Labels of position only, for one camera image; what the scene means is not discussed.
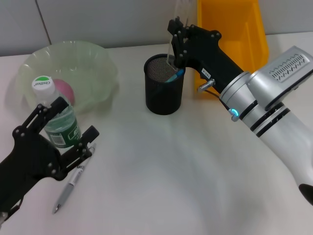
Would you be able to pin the clear water bottle green label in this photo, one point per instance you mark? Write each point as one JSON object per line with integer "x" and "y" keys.
{"x": 42, "y": 85}

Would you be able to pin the blue scissors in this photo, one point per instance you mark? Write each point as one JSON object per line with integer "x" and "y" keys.
{"x": 174, "y": 76}

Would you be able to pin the yellow plastic bin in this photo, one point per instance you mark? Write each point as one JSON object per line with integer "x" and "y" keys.
{"x": 232, "y": 19}

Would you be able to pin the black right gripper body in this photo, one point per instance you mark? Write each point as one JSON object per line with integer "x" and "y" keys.
{"x": 207, "y": 54}

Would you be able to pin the pale green wavy fruit plate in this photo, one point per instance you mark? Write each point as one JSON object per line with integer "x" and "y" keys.
{"x": 85, "y": 66}

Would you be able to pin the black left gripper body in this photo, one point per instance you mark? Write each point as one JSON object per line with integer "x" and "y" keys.
{"x": 27, "y": 159}

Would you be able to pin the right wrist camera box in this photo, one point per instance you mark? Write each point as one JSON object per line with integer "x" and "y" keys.
{"x": 281, "y": 73}

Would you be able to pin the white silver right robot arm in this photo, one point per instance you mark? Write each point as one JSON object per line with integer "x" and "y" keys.
{"x": 281, "y": 137}

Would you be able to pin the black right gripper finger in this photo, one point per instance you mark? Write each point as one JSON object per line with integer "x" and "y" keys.
{"x": 179, "y": 51}
{"x": 174, "y": 25}

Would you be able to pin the transparent plastic ruler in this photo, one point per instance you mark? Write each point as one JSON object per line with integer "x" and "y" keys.
{"x": 182, "y": 9}

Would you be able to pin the black mesh pen holder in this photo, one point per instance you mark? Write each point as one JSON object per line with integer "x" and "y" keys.
{"x": 163, "y": 98}

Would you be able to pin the pink peach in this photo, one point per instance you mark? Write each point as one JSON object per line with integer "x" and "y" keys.
{"x": 66, "y": 90}

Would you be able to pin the silver grey pen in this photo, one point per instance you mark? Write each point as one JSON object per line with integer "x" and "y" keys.
{"x": 73, "y": 181}

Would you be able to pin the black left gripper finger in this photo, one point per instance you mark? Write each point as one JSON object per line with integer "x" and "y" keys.
{"x": 60, "y": 105}
{"x": 90, "y": 134}

